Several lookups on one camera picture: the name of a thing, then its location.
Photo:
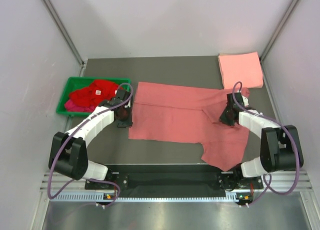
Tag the salmon pink t-shirt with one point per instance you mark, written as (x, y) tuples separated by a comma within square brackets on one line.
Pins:
[(183, 114)]

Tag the green plastic bin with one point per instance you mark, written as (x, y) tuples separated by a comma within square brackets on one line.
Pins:
[(76, 83)]

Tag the red t-shirt in bin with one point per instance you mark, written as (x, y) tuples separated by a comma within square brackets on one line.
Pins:
[(94, 94)]

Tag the aluminium left corner post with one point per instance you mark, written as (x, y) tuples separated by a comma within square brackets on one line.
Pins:
[(63, 31)]

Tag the folded light pink t-shirt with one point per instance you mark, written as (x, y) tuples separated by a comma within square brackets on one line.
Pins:
[(245, 68)]

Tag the aluminium frame rail front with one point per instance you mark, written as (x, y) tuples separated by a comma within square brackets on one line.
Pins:
[(281, 181)]

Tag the aluminium right corner post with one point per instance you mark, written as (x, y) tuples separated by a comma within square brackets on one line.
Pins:
[(279, 28)]

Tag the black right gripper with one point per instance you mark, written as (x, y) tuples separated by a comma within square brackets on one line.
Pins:
[(223, 118)]

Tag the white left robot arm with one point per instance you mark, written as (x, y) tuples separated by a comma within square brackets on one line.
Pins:
[(68, 155)]

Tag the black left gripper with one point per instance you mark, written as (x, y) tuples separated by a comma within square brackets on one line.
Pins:
[(128, 122)]

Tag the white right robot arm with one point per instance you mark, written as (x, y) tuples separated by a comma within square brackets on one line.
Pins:
[(280, 147)]

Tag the magenta t-shirt in bin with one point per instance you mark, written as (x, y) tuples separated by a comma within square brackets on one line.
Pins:
[(71, 107)]

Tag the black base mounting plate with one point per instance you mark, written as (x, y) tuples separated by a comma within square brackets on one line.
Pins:
[(177, 181)]

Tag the aluminium corner post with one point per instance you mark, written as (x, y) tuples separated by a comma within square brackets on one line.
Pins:
[(279, 28), (63, 31)]

